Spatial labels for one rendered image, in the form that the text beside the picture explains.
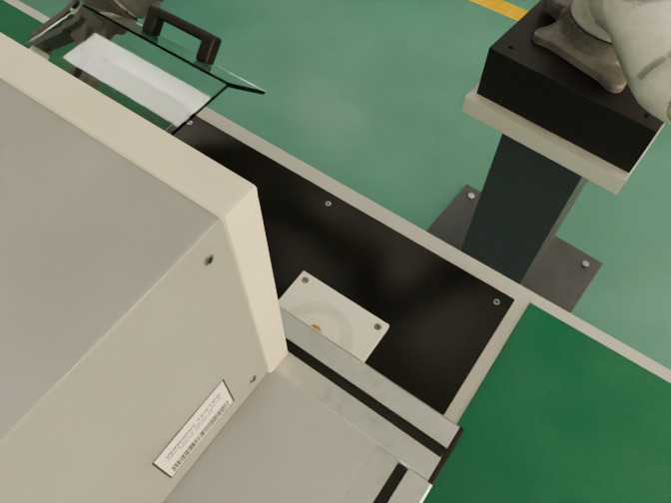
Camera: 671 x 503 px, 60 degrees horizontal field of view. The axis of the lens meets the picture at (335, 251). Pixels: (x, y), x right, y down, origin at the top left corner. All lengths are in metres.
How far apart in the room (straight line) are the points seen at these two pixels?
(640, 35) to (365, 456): 0.61
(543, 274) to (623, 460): 1.03
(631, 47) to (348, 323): 0.51
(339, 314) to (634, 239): 1.36
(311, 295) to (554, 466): 0.39
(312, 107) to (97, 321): 1.94
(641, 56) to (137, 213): 0.69
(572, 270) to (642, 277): 0.21
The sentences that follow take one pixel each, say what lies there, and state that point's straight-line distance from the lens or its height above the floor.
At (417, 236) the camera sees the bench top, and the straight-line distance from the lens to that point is 0.93.
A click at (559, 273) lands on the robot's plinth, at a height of 0.02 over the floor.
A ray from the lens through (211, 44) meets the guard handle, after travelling 0.76.
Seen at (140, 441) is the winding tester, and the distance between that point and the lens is 0.33.
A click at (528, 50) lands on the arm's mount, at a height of 0.85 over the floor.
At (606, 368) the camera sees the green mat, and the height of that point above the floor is 0.75.
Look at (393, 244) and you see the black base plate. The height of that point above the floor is 0.77.
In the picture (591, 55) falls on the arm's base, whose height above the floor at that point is 0.87.
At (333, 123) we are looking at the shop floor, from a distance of 2.10.
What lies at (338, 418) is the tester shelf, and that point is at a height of 1.11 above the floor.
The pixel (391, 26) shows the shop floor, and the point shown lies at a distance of 2.50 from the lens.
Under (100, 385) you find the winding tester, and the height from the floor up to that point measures 1.29.
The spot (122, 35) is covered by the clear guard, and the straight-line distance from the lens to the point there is 0.78.
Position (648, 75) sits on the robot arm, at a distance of 0.85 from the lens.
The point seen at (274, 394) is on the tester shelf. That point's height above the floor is 1.11.
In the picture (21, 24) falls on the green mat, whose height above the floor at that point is 0.75.
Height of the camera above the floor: 1.53
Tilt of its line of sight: 59 degrees down
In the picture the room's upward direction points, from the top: straight up
